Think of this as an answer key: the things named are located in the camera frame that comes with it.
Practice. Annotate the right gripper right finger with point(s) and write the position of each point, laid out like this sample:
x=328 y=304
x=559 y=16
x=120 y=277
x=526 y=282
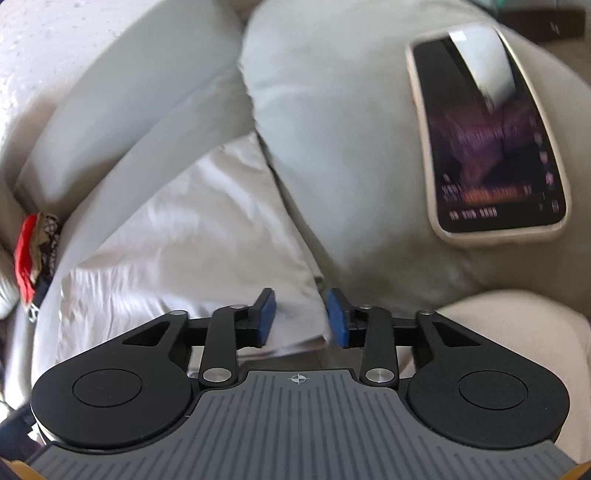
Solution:
x=456 y=382

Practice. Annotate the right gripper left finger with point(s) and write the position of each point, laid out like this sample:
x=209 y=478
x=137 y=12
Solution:
x=138 y=385

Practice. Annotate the white t-shirt with script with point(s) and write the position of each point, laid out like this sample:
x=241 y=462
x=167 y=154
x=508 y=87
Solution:
x=216 y=235

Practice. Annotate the red and patterned clothes pile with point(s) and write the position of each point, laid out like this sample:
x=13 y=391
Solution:
x=35 y=260

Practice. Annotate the beige trouser leg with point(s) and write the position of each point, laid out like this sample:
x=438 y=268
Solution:
x=546 y=332

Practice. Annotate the smartphone in beige case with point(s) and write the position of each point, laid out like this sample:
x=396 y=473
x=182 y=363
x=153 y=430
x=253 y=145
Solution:
x=493 y=170

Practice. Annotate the grey sofa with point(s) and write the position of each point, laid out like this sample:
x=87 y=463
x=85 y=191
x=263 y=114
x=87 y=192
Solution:
x=83 y=83

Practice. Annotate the light grey cushion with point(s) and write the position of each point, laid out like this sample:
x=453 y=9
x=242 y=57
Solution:
x=333 y=104

